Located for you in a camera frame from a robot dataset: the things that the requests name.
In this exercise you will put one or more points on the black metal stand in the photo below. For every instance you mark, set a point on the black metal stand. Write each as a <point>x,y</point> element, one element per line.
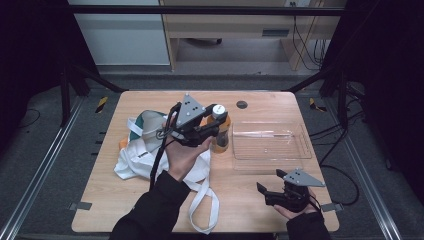
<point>66,93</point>
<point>341,96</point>

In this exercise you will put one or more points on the orange juice bottle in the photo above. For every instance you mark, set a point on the orange juice bottle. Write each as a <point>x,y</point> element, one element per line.
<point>221,141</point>

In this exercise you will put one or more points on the metal floor rail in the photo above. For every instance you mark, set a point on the metal floor rail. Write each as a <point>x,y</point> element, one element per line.
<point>36,176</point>
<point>370,186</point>

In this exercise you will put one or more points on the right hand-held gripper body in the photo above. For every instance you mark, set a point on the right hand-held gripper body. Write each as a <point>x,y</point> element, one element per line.
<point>295,195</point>

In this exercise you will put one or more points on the grey table bracket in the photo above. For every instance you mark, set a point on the grey table bracket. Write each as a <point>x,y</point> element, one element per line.
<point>80,206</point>
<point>332,207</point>

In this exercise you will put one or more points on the white tote bag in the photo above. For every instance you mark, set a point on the white tote bag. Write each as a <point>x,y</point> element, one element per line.
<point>136,160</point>

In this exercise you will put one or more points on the wooden desk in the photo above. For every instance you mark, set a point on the wooden desk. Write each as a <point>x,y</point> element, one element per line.
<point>233,26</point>

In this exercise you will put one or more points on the person's right hand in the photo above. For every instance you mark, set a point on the person's right hand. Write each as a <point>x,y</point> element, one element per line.
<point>300,215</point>

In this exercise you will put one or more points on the black horizontal frame bar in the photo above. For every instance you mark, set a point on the black horizontal frame bar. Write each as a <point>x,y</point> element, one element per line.
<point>200,10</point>

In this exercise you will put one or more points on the white cabinet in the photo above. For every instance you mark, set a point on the white cabinet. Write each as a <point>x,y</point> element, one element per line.
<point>123,36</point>

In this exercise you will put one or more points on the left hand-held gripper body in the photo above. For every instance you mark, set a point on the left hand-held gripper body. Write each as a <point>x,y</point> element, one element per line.
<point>190,110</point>

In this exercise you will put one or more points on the person's left hand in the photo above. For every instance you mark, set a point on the person's left hand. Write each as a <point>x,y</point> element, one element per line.
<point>183,158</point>

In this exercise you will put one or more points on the clear plastic container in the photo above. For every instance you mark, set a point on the clear plastic container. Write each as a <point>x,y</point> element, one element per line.
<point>271,146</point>

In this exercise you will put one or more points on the yellow black floor tape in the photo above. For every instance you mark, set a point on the yellow black floor tape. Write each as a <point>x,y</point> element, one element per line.
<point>315,106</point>
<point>102,104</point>

